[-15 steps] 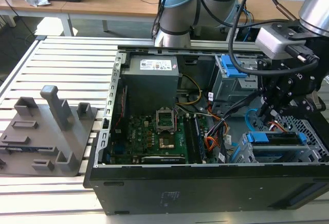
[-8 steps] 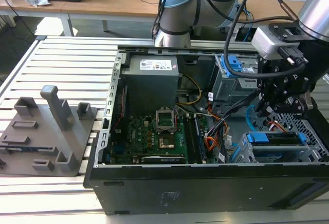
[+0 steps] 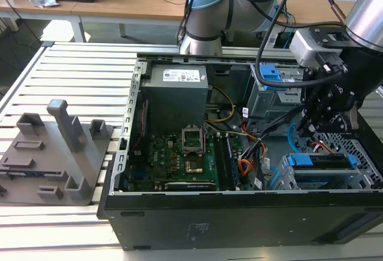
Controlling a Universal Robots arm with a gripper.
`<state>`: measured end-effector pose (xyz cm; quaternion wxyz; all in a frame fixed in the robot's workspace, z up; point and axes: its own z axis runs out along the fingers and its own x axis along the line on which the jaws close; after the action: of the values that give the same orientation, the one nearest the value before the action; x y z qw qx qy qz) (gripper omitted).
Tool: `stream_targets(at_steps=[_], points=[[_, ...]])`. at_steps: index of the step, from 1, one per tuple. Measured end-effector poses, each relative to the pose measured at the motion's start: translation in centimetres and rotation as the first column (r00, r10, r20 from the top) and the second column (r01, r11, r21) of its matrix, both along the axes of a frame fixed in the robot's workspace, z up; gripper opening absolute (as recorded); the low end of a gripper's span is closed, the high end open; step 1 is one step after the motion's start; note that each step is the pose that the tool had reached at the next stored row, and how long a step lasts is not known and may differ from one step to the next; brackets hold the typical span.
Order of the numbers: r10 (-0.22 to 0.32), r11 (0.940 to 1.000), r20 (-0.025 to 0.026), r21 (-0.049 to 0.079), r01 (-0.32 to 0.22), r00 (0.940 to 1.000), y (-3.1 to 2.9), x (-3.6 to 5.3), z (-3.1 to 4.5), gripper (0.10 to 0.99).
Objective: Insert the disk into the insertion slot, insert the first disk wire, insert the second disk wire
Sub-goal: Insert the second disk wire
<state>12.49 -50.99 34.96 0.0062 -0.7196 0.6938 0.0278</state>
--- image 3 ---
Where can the hard disk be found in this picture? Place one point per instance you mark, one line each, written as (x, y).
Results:
(320, 160)

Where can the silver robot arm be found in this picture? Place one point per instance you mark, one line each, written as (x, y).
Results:
(206, 18)

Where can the metal disk bay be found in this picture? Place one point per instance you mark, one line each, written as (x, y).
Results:
(281, 180)

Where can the black RAM slot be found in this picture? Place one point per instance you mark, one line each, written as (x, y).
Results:
(219, 165)
(226, 165)

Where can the metal drive cage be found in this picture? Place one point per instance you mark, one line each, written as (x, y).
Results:
(269, 102)

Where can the blue plastic drive latch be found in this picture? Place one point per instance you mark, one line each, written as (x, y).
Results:
(270, 75)

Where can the bare square chipset chip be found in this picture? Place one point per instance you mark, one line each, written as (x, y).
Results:
(193, 166)

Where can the black PC case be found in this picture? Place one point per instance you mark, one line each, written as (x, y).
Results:
(239, 225)

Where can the grey power supply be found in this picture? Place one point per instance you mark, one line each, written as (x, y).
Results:
(173, 99)

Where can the black graphics card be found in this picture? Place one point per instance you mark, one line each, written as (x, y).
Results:
(188, 186)

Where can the green motherboard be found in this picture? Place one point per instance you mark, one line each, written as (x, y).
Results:
(167, 159)

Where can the wooden office desk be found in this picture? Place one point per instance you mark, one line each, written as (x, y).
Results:
(119, 0)

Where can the grey parts rack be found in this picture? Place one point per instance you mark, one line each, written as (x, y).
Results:
(54, 165)

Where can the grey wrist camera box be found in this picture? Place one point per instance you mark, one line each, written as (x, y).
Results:
(302, 47)

